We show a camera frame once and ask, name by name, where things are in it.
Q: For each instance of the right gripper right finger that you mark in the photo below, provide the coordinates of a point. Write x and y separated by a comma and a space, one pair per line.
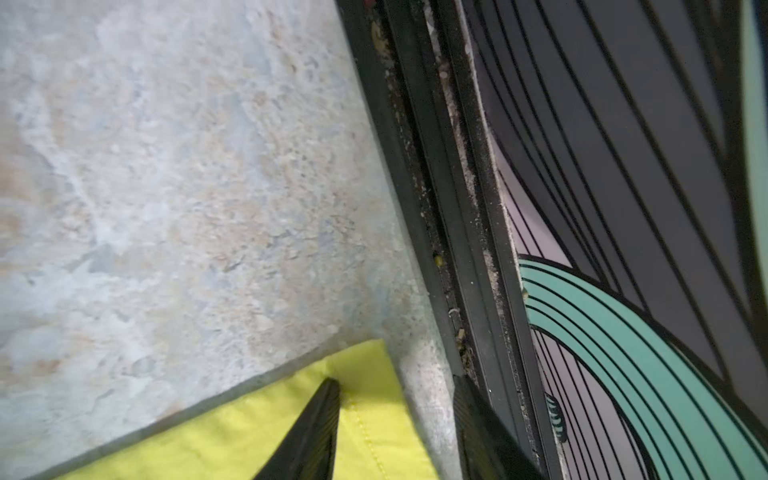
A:
487, 451

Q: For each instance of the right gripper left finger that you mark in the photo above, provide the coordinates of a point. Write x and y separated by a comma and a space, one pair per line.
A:
308, 450

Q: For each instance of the yellow-green long pants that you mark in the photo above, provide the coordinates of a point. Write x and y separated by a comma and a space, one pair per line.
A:
377, 438

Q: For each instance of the black table edge frame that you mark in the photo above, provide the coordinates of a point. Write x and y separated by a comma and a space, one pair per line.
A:
415, 63

